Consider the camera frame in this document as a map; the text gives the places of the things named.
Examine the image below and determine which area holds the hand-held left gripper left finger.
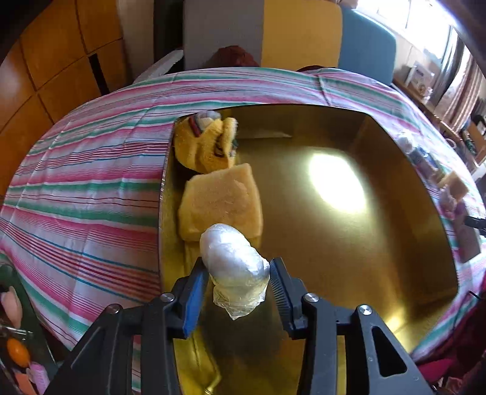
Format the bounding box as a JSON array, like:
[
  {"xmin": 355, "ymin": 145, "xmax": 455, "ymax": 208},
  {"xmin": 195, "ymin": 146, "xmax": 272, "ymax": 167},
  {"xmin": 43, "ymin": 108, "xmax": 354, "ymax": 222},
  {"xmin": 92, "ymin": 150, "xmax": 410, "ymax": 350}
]
[{"xmin": 46, "ymin": 258, "xmax": 211, "ymax": 395}]

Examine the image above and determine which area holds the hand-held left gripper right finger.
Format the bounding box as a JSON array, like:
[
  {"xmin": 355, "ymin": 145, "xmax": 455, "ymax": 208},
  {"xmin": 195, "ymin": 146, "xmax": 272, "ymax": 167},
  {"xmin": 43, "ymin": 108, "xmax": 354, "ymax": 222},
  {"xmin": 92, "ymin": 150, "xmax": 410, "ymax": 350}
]
[{"xmin": 269, "ymin": 257, "xmax": 435, "ymax": 395}]

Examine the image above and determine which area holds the plastic-wrapped white bun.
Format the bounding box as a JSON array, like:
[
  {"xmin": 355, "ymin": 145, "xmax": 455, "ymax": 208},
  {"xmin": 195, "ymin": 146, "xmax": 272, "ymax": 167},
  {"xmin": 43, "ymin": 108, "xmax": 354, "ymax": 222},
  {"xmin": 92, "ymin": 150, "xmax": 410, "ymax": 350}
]
[{"xmin": 200, "ymin": 224, "xmax": 271, "ymax": 320}]

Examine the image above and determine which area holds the gold gift box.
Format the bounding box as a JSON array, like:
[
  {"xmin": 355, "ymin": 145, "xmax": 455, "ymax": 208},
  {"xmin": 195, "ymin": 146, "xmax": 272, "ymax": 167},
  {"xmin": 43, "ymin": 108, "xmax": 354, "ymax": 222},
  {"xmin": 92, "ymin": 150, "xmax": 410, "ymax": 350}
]
[{"xmin": 159, "ymin": 104, "xmax": 459, "ymax": 395}]

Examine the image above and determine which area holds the brown sponge cake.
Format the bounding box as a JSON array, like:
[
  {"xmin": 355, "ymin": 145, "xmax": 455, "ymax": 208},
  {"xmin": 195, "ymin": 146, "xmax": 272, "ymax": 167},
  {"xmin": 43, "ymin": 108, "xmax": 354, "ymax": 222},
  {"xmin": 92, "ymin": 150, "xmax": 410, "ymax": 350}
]
[{"xmin": 436, "ymin": 171, "xmax": 469, "ymax": 199}]

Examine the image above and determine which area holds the yellow sponge cake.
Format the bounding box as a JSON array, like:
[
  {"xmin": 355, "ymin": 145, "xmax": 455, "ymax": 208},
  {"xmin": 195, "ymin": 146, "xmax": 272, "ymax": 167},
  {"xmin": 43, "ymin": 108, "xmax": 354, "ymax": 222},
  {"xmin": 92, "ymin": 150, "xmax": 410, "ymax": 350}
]
[{"xmin": 178, "ymin": 163, "xmax": 264, "ymax": 242}]

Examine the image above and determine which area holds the wooden shelf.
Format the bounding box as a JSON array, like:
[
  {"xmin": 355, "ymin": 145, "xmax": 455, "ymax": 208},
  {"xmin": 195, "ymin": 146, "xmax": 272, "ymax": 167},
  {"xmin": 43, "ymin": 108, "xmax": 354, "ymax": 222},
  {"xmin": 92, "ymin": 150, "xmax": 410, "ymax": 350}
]
[{"xmin": 393, "ymin": 76, "xmax": 486, "ymax": 171}]

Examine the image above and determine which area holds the striped curtain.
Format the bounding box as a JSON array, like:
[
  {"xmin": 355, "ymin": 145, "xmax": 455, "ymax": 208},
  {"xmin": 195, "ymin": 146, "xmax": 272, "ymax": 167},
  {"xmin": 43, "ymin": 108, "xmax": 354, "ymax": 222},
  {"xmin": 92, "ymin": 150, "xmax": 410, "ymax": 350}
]
[{"xmin": 429, "ymin": 26, "xmax": 486, "ymax": 130}]

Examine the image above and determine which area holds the red clothing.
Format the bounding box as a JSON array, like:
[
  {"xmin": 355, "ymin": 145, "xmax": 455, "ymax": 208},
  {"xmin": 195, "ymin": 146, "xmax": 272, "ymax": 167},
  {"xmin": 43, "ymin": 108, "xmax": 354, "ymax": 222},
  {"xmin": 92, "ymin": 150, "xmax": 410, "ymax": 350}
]
[{"xmin": 412, "ymin": 289, "xmax": 486, "ymax": 395}]

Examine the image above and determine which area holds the yellow plush toy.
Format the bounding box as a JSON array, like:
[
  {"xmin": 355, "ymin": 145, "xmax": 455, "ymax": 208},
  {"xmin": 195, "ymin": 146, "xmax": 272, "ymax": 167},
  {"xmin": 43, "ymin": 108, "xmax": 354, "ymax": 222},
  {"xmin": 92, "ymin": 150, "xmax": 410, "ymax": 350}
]
[{"xmin": 174, "ymin": 110, "xmax": 240, "ymax": 171}]

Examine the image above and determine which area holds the striped tablecloth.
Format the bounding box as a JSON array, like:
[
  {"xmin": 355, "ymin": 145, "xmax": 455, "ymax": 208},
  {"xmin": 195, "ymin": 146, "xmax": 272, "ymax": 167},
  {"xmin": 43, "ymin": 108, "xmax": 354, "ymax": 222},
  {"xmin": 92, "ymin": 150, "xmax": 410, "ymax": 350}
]
[{"xmin": 0, "ymin": 66, "xmax": 486, "ymax": 393}]

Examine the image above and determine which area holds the white carton on shelf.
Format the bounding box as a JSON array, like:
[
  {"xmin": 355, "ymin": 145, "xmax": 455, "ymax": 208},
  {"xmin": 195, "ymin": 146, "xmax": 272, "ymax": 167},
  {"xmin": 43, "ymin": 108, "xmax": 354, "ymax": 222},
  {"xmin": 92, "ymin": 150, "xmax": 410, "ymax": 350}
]
[{"xmin": 404, "ymin": 64, "xmax": 433, "ymax": 90}]

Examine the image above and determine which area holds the pink packet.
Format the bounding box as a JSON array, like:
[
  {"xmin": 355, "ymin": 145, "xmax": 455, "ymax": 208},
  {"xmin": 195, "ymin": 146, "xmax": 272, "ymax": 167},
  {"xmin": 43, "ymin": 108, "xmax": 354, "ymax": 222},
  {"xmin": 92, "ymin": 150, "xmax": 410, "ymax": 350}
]
[{"xmin": 28, "ymin": 362, "xmax": 50, "ymax": 393}]

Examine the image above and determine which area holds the pink soft toy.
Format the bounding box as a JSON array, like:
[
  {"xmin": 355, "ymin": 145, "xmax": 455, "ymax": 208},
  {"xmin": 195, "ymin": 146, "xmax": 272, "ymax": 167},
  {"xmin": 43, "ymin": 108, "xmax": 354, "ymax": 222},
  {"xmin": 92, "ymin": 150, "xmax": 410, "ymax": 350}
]
[{"xmin": 0, "ymin": 286, "xmax": 23, "ymax": 329}]

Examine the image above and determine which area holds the orange egg-shaped toy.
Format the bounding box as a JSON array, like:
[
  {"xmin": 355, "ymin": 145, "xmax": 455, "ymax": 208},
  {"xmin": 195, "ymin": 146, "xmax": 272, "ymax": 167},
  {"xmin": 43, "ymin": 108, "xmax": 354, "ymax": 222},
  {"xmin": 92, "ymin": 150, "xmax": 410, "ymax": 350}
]
[{"xmin": 7, "ymin": 338, "xmax": 31, "ymax": 368}]

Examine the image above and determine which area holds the blue chair back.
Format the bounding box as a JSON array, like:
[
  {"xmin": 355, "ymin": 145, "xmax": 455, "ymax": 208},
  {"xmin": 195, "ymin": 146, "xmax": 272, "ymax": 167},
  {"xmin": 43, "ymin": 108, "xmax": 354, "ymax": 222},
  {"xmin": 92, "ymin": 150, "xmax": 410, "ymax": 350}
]
[{"xmin": 338, "ymin": 8, "xmax": 397, "ymax": 84}]

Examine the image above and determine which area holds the dark red cushion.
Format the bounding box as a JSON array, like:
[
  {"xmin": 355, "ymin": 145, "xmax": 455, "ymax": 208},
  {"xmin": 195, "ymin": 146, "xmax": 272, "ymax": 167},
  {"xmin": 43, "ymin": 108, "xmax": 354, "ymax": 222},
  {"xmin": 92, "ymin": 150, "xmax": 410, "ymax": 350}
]
[{"xmin": 207, "ymin": 46, "xmax": 261, "ymax": 69}]

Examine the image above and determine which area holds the yellow chair back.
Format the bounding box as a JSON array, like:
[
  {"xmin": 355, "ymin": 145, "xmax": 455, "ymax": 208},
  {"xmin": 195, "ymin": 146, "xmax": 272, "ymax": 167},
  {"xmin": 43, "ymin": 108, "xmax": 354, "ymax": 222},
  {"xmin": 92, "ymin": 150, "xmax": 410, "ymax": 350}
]
[{"xmin": 262, "ymin": 0, "xmax": 344, "ymax": 71}]

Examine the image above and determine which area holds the grey chair back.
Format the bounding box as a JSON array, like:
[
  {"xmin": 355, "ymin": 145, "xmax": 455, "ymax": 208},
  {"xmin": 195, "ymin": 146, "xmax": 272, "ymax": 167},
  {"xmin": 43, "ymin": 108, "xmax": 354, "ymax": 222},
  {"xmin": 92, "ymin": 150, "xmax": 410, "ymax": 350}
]
[{"xmin": 183, "ymin": 0, "xmax": 265, "ymax": 71}]

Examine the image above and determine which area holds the wooden cabinet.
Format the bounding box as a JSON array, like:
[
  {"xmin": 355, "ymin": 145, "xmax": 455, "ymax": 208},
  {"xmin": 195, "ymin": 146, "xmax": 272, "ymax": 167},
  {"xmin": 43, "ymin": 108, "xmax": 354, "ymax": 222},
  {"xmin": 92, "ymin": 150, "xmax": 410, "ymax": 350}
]
[{"xmin": 0, "ymin": 0, "xmax": 128, "ymax": 194}]

